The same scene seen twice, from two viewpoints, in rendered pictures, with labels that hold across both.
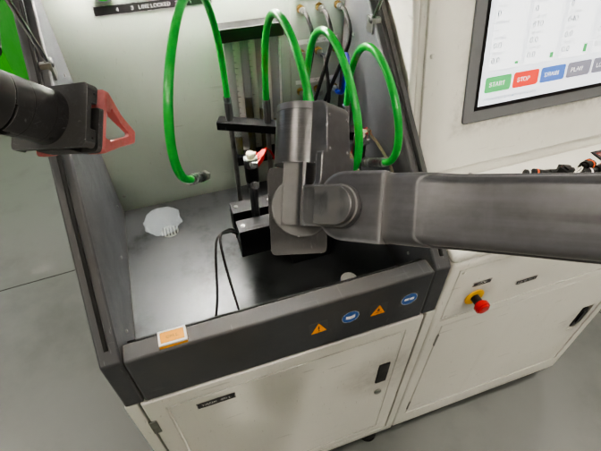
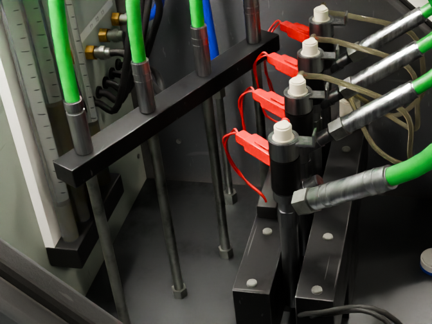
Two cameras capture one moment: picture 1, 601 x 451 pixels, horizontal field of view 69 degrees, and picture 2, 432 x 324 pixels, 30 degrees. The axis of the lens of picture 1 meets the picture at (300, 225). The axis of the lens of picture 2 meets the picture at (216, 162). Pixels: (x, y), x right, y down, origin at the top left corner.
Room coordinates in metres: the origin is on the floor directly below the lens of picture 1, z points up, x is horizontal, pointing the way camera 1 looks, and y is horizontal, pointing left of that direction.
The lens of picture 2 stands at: (0.40, 0.62, 1.54)
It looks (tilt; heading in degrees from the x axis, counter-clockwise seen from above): 35 degrees down; 307
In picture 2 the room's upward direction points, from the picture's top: 7 degrees counter-clockwise
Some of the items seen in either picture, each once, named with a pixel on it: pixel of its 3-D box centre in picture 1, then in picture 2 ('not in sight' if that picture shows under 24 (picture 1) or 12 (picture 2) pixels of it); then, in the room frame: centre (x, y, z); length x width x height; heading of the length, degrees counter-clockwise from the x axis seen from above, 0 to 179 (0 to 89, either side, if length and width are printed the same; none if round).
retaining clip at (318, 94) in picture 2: not in sight; (310, 91); (0.72, 0.02, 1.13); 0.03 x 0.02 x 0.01; 19
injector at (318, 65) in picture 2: not in sight; (323, 135); (0.75, -0.06, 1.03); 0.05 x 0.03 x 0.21; 19
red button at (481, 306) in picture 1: (478, 302); not in sight; (0.59, -0.42, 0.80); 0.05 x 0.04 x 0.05; 109
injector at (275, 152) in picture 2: (255, 199); (299, 226); (0.70, 0.10, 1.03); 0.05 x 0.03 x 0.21; 19
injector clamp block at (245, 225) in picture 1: (306, 223); (311, 238); (0.75, -0.01, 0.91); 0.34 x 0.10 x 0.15; 109
